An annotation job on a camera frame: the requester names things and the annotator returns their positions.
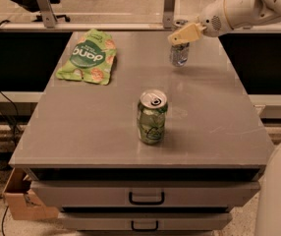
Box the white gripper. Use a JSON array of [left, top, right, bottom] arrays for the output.
[[167, 0, 228, 45]]

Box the silver blue redbull can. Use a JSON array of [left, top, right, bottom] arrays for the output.
[[169, 19, 191, 68]]

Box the green rice chip bag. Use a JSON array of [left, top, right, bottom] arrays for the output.
[[56, 29, 117, 86]]

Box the green soda can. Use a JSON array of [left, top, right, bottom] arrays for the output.
[[137, 89, 168, 145]]

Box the grey drawer cabinet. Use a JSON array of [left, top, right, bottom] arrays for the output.
[[10, 31, 273, 236]]

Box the upper grey drawer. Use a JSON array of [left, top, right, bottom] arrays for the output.
[[31, 181, 260, 208]]

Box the grey drawer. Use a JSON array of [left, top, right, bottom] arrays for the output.
[[31, 181, 260, 208], [58, 212, 232, 232]]

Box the lower grey drawer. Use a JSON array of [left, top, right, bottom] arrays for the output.
[[58, 212, 232, 232]]

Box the cardboard box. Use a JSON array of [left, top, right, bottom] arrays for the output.
[[3, 169, 58, 220]]

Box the middle metal bracket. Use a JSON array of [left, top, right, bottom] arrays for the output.
[[162, 0, 176, 29]]

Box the metal bracket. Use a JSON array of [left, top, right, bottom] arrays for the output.
[[162, 0, 176, 29], [36, 0, 57, 29]]

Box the left metal bracket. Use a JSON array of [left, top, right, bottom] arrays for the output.
[[36, 0, 57, 29]]

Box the black cable left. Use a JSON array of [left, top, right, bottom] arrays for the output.
[[0, 19, 24, 236]]

